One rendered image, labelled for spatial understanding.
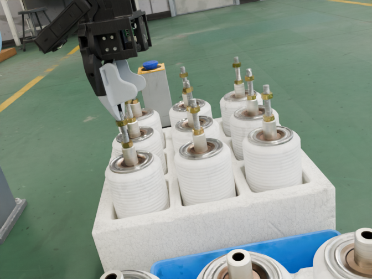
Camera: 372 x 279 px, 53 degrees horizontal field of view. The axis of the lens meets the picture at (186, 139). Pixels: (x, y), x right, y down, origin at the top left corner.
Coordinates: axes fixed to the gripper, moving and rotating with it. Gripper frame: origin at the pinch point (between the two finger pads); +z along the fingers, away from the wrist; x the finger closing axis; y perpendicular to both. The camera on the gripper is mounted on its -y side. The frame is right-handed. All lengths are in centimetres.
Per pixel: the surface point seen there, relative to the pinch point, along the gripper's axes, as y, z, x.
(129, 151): 1.3, 6.7, -1.0
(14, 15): -337, -5, 441
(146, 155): 2.9, 8.9, 1.7
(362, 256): 31.9, 7.9, -23.1
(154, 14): -147, 28, 491
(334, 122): 42, 34, 69
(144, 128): -1.4, 9.0, 13.6
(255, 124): 20.5, 9.7, 13.6
